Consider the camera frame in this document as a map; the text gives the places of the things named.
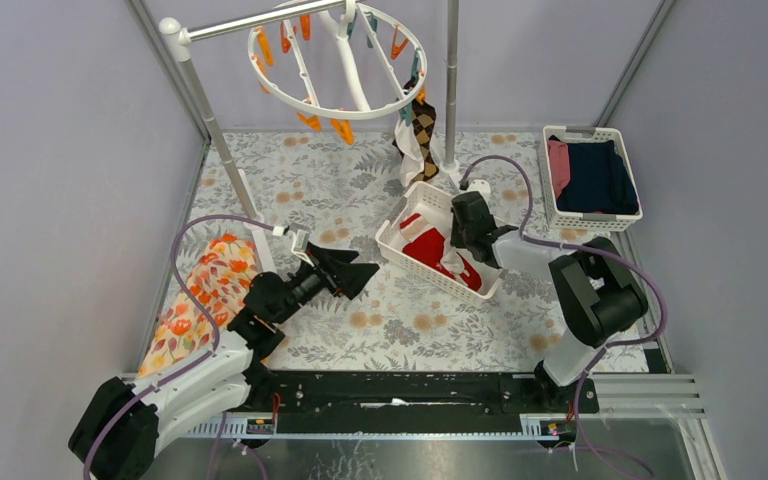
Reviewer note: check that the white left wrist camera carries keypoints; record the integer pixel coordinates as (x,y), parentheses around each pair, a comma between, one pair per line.
(299,240)

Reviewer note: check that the orange clip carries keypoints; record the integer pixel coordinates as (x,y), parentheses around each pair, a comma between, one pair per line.
(312,121)
(343,129)

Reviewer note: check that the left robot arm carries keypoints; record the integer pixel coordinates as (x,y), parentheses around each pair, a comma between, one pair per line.
(127,423)

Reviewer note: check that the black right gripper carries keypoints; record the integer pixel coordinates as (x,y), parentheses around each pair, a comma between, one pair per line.
(456,240)

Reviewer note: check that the floral grey tablecloth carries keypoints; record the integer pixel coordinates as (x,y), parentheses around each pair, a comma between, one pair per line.
(343,194)

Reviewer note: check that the white sock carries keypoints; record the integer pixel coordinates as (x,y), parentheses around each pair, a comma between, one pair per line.
(412,163)
(452,261)

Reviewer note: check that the red snowflake sock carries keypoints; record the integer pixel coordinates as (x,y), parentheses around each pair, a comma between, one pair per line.
(425,242)

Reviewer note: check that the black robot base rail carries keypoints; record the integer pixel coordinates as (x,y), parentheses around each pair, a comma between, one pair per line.
(411,403)

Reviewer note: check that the white basket with clothes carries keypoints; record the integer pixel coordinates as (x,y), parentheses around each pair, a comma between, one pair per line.
(575,220)

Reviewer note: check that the teal front clip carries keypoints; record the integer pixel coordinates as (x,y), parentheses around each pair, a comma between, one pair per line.
(406,113)

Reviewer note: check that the orange right clip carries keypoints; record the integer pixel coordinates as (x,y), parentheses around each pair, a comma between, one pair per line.
(312,121)

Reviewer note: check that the navy garment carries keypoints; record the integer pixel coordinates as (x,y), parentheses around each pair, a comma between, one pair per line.
(599,181)

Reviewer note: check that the floral orange cloth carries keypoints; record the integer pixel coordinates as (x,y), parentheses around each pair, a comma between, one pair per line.
(214,294)

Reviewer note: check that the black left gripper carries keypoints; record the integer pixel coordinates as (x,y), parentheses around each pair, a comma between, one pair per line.
(330,272)

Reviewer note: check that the white rack right foot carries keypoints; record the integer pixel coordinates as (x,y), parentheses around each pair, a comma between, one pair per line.
(437,163)

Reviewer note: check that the orange front left clip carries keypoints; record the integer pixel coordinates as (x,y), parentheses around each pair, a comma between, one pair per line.
(343,129)

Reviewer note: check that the grey horizontal rack bar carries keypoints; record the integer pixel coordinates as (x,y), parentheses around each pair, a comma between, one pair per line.
(251,23)

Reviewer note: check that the white perforated sock basket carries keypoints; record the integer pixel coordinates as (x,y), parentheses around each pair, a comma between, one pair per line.
(435,205)

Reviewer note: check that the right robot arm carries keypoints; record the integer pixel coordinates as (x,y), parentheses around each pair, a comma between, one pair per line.
(597,292)

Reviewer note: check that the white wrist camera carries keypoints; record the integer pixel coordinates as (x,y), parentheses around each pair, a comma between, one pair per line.
(299,240)
(480,186)

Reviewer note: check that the white round clip hanger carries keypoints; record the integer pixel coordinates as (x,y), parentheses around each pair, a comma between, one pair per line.
(353,61)

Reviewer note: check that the grey left rack pole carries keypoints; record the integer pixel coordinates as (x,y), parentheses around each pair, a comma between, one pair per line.
(178,43)

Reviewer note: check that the pink garment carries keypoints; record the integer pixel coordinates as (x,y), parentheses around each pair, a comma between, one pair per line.
(559,162)

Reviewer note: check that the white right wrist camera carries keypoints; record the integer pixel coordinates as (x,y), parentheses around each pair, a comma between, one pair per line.
(480,186)

